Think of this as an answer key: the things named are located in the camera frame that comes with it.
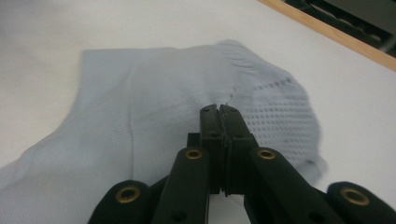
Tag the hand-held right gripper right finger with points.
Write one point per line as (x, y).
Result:
(236, 137)

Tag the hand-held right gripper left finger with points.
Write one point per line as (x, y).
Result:
(213, 140)

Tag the light blue tank top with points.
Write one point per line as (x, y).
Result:
(140, 109)

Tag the black metal stand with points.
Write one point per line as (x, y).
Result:
(348, 21)

